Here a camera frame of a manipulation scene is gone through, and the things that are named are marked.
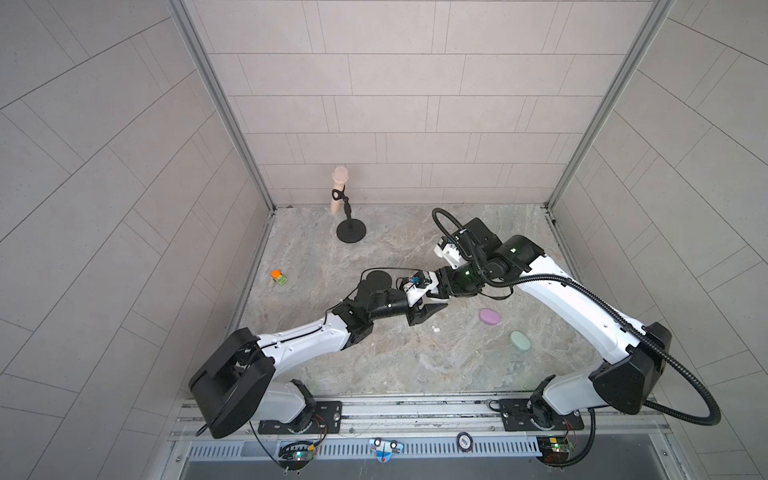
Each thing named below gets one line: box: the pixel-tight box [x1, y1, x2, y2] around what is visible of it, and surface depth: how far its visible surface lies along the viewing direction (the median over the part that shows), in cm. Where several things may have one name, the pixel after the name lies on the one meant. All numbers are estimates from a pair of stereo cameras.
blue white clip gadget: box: [368, 438, 404, 463], surface depth 67 cm
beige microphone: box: [330, 166, 349, 215], surface depth 91 cm
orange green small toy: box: [270, 269, 288, 286], surface depth 96 cm
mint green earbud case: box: [509, 331, 531, 351], surface depth 84 cm
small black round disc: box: [456, 431, 474, 453], surface depth 69 cm
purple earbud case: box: [479, 308, 501, 325], surface depth 89 cm
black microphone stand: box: [332, 184, 367, 243], surface depth 110 cm
